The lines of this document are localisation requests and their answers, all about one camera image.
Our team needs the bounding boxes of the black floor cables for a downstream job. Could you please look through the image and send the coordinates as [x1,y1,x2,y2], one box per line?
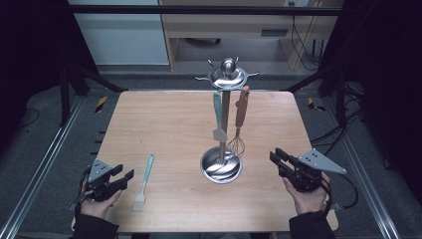
[310,81,367,157]

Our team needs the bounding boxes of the white cabinet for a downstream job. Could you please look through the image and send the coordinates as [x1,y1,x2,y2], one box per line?
[67,0,170,67]

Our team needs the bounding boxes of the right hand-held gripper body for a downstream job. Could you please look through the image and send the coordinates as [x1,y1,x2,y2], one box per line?
[278,147,348,194]

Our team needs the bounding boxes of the black hanging cables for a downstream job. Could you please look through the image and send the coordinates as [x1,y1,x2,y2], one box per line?
[290,14,322,72]

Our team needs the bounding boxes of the teal-handled white spatula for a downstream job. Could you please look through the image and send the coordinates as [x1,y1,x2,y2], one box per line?
[212,91,229,144]

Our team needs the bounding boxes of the black stand leg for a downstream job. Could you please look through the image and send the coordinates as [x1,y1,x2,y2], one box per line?
[281,64,348,128]
[59,61,129,127]

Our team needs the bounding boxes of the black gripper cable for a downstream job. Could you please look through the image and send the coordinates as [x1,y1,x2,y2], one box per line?
[73,165,94,215]
[318,172,359,218]

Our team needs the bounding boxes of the brown-handled wire whisk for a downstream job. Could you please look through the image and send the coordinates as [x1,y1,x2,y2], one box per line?
[226,85,251,158]

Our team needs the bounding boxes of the person's left hand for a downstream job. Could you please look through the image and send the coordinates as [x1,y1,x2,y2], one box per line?
[79,180,123,220]

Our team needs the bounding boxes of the black horizontal bar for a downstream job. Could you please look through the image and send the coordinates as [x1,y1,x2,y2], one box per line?
[66,4,346,17]

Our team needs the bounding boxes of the steel utensil rack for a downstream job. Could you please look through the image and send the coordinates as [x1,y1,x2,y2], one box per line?
[194,57,261,185]

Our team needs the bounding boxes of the yellow-black floor tape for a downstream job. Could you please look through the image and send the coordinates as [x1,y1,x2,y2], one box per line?
[307,97,326,113]
[95,95,109,115]

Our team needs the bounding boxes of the teal-handled basting brush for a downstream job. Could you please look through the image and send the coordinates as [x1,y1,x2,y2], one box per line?
[131,152,156,213]

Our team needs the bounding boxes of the aluminium floor rail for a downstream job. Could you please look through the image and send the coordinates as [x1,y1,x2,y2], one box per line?
[321,97,403,239]
[0,95,87,239]

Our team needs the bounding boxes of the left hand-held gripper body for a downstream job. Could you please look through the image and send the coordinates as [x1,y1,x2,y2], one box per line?
[85,158,117,202]

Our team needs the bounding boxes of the person's right hand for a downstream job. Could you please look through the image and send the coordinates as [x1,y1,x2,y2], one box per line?
[282,171,331,216]

